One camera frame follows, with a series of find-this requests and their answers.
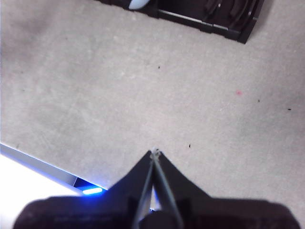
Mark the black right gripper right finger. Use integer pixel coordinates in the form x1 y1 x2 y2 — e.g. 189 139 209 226
152 150 302 229

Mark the glowing blue light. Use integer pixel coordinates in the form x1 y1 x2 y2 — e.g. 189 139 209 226
81 187 103 196

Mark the blue round plate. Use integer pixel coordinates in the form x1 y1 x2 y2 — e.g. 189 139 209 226
128 0 150 10

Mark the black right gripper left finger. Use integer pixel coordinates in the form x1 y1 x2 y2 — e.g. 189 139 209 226
13 150 156 229

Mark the black plastic plate rack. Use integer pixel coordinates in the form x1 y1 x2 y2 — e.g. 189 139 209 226
95 0 264 44

